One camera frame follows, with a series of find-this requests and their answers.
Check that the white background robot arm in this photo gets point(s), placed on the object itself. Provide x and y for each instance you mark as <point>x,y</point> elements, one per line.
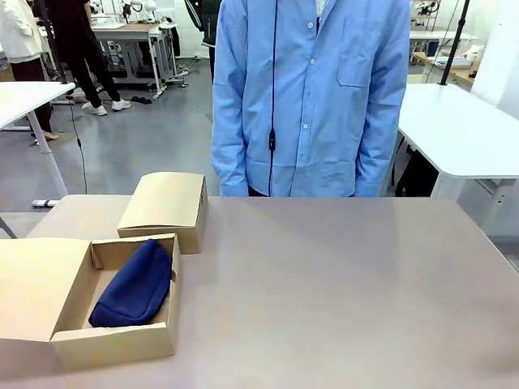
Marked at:
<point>140,6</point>

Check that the white table with slanted leg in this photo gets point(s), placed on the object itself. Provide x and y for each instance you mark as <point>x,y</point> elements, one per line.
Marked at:
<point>24,99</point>

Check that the person's left forearm blue sleeve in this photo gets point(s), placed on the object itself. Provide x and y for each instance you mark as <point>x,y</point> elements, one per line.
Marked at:
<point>375,150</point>

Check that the navy blue zippered pencil case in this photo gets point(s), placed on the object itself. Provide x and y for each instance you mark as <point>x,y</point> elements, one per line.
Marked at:
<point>134,289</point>

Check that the black tripod pole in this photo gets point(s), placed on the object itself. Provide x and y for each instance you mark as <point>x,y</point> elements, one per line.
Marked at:
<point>456,40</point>

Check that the smaller cardboard box with lid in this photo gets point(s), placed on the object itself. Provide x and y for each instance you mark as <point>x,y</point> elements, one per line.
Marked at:
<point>166,206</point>

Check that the background person in striped jacket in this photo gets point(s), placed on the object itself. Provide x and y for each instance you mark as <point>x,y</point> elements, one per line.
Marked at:
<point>204,24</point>

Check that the white power strip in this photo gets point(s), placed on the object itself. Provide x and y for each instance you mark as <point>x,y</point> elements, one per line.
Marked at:
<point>45,203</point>

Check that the background person in white jacket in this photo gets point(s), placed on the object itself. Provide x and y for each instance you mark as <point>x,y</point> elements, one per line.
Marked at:
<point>20,36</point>

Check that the long white background table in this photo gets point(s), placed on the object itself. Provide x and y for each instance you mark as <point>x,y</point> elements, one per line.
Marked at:
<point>438,37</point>

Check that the white tray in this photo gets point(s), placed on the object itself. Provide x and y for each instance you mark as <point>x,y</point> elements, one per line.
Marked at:
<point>456,61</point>

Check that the background person in black clothes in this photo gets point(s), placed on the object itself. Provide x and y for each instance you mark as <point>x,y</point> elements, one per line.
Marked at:
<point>77,48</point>

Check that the grey workbench with brown top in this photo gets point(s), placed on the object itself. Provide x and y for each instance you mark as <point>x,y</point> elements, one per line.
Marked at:
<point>138,44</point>

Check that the person's right forearm blue sleeve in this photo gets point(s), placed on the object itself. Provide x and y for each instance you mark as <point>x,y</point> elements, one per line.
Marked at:
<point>229,150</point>

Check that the larger cardboard box with lid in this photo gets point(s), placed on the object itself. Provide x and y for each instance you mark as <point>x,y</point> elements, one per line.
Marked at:
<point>44,291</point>

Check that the wooden background desk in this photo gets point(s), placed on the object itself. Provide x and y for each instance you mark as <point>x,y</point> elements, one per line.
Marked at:
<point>462,73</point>

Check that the white table with rounded corner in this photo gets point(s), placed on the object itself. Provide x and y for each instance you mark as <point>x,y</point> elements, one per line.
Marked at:
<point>458,129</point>

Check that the person in blue shirt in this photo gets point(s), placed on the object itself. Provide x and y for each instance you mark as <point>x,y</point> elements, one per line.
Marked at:
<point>308,101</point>

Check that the dark blue cup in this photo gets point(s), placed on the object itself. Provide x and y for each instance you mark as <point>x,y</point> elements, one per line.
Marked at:
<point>432,48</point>

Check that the black object under white table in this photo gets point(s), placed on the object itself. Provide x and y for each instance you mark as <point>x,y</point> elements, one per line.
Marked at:
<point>417,174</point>

